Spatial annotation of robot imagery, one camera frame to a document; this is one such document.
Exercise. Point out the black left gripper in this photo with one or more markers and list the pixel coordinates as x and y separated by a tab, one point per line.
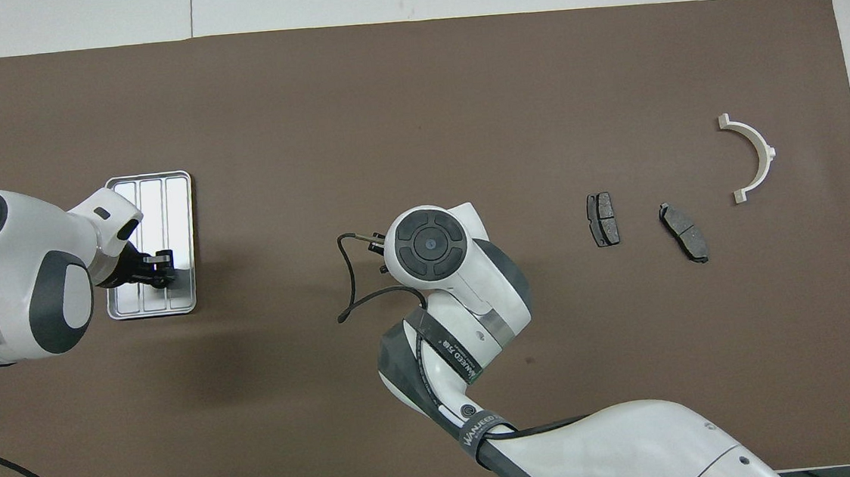
128	269

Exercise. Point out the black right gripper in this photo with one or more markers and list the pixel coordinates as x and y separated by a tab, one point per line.
378	244

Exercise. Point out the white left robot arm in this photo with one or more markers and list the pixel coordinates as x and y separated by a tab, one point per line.
17	255

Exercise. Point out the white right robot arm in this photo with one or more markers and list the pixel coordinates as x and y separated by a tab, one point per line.
624	450

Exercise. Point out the silver ribbed metal tray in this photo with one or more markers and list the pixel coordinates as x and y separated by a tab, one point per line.
176	212

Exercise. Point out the brown table mat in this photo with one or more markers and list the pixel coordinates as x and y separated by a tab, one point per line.
415	118

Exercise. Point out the short dark brake pad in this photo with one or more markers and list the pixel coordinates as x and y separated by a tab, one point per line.
604	218

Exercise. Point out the long dark brake pad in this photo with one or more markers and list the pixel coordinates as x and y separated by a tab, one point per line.
684	232

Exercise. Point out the white semicircular bracket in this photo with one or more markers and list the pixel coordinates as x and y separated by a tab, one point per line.
759	148

